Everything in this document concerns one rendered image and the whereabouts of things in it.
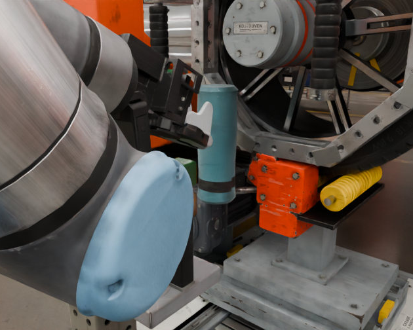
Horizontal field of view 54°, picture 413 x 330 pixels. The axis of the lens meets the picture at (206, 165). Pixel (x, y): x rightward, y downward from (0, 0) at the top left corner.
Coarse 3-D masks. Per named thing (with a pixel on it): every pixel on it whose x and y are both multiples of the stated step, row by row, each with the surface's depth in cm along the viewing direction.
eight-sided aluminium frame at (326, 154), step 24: (216, 0) 99; (192, 24) 99; (216, 24) 100; (192, 48) 100; (216, 48) 102; (408, 48) 70; (216, 72) 104; (408, 72) 71; (408, 96) 71; (240, 120) 97; (360, 120) 78; (384, 120) 75; (240, 144) 97; (264, 144) 93; (288, 144) 89; (312, 144) 87; (336, 144) 82; (360, 144) 79
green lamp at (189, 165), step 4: (180, 160) 61; (184, 160) 61; (188, 160) 61; (192, 160) 61; (184, 164) 59; (188, 164) 59; (192, 164) 60; (196, 164) 61; (188, 168) 59; (192, 168) 60; (196, 168) 61; (188, 172) 59; (192, 172) 60; (196, 172) 61; (192, 176) 60; (196, 176) 61; (192, 180) 61; (196, 180) 61; (192, 184) 61; (196, 184) 62
